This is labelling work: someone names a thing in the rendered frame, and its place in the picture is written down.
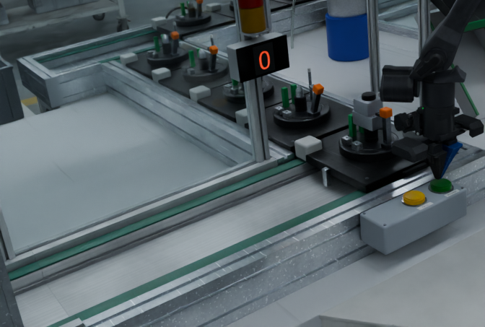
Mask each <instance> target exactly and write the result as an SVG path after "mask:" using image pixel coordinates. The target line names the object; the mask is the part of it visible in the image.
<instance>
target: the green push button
mask: <svg viewBox="0 0 485 327"><path fill-rule="evenodd" d="M430 188H431V189H432V190H433V191H436V192H446V191H449V190H450V189H451V188H452V183H451V182H450V181H449V180H448V179H445V178H441V179H439V180H438V179H434V180H432V181H431V182H430Z"/></svg>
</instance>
